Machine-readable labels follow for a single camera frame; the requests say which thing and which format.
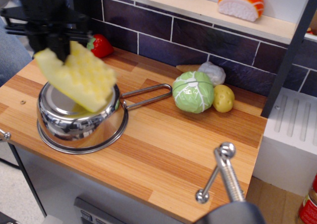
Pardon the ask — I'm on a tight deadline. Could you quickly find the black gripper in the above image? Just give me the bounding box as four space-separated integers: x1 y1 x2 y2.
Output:
0 7 92 62

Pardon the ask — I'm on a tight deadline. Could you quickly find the yellow sponge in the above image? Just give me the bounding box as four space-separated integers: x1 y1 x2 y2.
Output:
34 41 116 112

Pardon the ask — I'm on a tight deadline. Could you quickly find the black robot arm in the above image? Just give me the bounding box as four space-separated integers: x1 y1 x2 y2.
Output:
0 0 91 61

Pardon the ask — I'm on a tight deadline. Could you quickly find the stainless steel pot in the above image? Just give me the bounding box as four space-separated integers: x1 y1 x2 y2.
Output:
37 83 172 154

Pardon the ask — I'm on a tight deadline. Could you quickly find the red toy strawberry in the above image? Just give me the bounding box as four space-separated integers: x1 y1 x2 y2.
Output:
87 34 114 58

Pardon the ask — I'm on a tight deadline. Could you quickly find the person leg in jeans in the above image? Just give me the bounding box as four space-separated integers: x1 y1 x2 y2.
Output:
0 19 32 86

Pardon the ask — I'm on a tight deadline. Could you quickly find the small metal knob left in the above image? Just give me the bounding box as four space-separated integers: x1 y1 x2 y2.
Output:
0 129 11 142

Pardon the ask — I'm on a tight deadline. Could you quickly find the green toy cabbage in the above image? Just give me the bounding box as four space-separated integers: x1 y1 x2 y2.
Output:
172 71 214 113

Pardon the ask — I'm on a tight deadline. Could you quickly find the white toy cauliflower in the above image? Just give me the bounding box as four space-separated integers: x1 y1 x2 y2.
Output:
198 61 226 87

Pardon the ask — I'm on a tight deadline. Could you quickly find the yellow toy potato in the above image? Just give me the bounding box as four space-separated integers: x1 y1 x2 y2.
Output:
212 85 235 113

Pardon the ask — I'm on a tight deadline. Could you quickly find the grey oven control panel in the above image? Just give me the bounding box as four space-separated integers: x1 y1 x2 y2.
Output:
74 197 123 224

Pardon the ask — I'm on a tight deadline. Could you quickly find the salmon sushi toy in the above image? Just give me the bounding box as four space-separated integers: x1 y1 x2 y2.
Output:
217 0 264 22

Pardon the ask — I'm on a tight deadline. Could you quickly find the light wooden shelf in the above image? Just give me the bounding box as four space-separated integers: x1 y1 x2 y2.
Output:
132 0 298 45

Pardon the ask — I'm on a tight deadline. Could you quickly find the white ribbed drainer block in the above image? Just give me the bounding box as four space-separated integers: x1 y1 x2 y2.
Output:
253 88 317 196

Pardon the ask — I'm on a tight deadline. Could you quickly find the metal clamp screw handle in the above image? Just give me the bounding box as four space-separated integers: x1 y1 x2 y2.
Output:
195 142 245 204

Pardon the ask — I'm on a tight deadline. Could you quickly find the dark shelf side post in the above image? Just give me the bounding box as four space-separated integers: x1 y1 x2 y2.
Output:
261 0 317 118

